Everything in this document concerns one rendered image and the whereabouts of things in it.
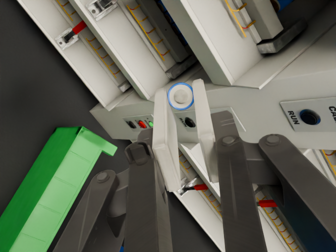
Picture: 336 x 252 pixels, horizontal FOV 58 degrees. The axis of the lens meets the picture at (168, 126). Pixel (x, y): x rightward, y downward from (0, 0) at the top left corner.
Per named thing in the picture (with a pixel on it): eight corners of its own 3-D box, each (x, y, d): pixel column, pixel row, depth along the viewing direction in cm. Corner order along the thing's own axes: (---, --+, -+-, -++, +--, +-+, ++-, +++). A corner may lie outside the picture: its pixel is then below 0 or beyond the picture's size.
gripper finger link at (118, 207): (165, 207, 14) (104, 220, 14) (164, 146, 18) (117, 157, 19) (156, 183, 13) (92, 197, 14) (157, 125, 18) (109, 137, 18)
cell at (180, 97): (198, 88, 26) (198, 86, 19) (192, 109, 26) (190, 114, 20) (178, 82, 26) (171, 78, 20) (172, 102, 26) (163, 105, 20)
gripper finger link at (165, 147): (181, 191, 16) (167, 194, 16) (176, 124, 22) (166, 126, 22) (166, 144, 14) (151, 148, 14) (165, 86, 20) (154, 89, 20)
